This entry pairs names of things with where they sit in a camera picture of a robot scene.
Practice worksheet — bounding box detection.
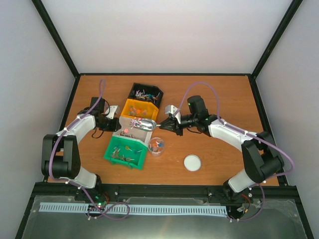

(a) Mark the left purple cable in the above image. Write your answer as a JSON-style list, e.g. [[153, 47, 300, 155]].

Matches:
[[48, 79, 131, 222]]

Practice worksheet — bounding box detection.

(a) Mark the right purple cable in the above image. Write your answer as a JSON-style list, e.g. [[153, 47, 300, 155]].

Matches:
[[174, 82, 296, 222]]

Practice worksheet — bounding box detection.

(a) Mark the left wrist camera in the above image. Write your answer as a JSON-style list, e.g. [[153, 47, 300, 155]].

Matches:
[[105, 105, 120, 120]]

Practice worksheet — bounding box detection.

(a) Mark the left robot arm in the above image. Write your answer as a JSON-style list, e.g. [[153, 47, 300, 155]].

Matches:
[[41, 97, 121, 201]]

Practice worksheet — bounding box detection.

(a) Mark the clear plastic cup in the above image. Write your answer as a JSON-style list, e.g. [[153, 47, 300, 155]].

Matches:
[[148, 137, 164, 156]]

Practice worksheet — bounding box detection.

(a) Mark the white round lid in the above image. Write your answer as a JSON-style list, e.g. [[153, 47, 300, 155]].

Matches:
[[183, 154, 201, 172]]

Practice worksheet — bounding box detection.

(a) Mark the green plastic bin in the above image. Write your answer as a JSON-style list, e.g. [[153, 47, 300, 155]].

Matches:
[[104, 136, 148, 170]]

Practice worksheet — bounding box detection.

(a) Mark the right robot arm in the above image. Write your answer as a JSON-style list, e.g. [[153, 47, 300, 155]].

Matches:
[[159, 96, 284, 202]]

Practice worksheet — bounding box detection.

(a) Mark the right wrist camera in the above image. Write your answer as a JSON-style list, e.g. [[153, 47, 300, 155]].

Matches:
[[165, 105, 181, 123]]

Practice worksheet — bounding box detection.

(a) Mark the silver metal scoop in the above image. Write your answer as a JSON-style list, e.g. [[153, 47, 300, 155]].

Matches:
[[135, 118, 158, 132]]

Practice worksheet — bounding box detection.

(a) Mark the light blue cable duct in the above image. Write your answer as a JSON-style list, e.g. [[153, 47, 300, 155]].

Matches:
[[38, 202, 227, 217]]

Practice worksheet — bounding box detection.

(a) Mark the purple cable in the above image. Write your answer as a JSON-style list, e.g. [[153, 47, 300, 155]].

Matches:
[[174, 82, 296, 222], [48, 79, 131, 222]]

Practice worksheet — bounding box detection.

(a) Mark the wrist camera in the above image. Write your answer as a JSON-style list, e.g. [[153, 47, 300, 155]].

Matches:
[[165, 105, 181, 123], [105, 105, 120, 120]]

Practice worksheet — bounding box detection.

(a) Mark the white translucent plastic bin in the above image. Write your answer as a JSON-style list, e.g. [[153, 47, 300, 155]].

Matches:
[[112, 117, 152, 146]]

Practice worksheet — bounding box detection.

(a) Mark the black plastic bin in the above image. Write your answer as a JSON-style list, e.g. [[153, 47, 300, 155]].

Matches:
[[128, 83, 164, 108]]

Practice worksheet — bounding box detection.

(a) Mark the yellow plastic bin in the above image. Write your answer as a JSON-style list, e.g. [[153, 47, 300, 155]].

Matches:
[[121, 99, 159, 120]]

